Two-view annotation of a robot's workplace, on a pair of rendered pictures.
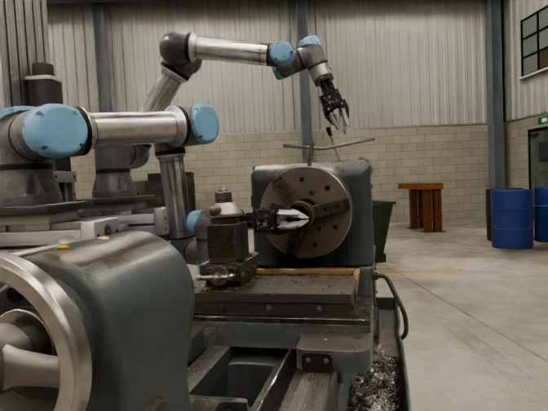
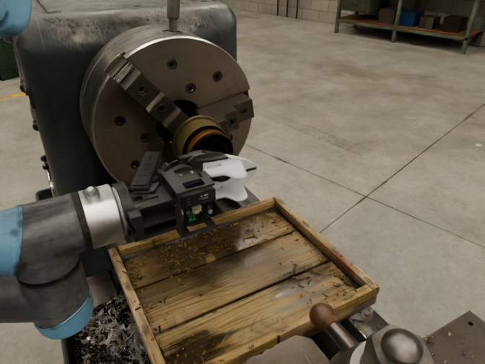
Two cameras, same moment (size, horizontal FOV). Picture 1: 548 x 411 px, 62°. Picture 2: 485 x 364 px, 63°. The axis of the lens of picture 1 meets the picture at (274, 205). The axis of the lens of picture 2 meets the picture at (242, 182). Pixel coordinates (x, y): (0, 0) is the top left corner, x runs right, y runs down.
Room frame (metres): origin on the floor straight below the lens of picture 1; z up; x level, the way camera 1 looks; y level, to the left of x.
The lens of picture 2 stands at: (0.95, 0.27, 1.38)
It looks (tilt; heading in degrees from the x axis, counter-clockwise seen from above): 32 degrees down; 318
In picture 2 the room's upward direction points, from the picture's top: straight up
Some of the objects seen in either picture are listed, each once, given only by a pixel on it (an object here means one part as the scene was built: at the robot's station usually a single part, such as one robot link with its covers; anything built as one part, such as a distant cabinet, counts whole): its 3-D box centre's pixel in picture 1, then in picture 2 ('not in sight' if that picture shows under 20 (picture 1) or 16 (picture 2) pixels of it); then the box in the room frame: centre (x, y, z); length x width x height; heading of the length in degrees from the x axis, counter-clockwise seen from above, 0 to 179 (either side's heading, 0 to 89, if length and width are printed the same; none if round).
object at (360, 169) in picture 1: (317, 209); (114, 74); (1.98, -0.19, 1.06); 0.59 x 0.48 x 0.39; 167
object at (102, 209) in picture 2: not in sight; (103, 212); (1.37, 0.13, 1.08); 0.08 x 0.05 x 0.08; 167
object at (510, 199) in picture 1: (511, 218); not in sight; (7.09, -3.69, 0.44); 0.59 x 0.59 x 0.88
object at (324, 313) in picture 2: not in sight; (333, 327); (1.05, 0.10, 1.14); 0.04 x 0.02 x 0.02; 167
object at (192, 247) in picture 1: (205, 254); (45, 292); (1.40, 0.22, 0.98); 0.11 x 0.08 x 0.11; 49
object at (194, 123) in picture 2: (299, 214); (201, 144); (1.44, -0.08, 1.08); 0.09 x 0.09 x 0.09; 77
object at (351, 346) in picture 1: (257, 324); not in sight; (0.93, 0.05, 0.90); 0.47 x 0.30 x 0.06; 77
